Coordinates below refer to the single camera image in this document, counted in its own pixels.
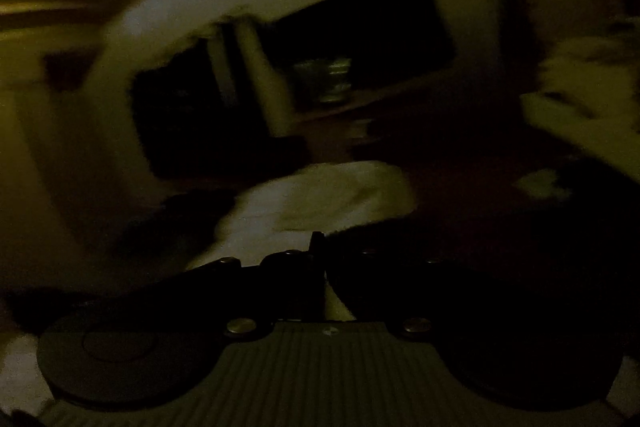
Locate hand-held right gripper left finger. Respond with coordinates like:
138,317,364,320
150,231,327,339

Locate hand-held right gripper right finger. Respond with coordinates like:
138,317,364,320
325,237,501,339

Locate black white checkered garment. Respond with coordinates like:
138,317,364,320
120,159,421,323

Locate shiny jars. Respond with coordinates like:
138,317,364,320
292,56,353,104

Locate dark wall television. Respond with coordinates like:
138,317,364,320
260,0,457,110

